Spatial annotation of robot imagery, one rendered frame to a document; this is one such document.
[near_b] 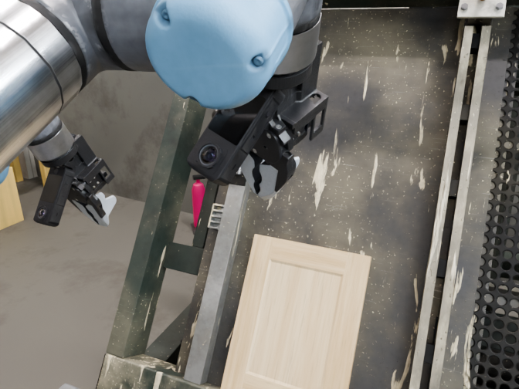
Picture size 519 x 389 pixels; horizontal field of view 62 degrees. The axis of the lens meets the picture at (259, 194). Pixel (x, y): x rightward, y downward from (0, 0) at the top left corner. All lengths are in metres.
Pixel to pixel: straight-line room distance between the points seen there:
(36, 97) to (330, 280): 0.92
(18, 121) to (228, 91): 0.12
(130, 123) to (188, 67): 4.32
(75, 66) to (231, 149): 0.17
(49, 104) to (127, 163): 4.46
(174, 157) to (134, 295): 0.41
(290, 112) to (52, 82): 0.25
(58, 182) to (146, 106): 3.51
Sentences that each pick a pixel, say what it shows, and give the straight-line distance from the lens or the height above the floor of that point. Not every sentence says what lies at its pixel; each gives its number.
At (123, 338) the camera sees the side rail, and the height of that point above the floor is 0.95.
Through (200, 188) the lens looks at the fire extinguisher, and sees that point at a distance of 3.81.
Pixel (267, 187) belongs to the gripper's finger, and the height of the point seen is 1.58.
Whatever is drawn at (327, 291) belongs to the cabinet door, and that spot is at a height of 1.14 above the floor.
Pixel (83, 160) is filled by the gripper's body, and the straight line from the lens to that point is 0.91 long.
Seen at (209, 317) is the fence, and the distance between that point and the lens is 1.18.
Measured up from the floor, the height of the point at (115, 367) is 0.88.
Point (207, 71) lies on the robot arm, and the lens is 0.25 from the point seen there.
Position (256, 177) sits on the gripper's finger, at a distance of 0.53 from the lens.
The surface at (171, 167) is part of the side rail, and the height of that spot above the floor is 1.37.
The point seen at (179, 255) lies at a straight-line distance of 1.32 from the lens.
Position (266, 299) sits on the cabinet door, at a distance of 1.15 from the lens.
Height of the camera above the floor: 1.76
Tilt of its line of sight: 21 degrees down
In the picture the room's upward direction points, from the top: straight up
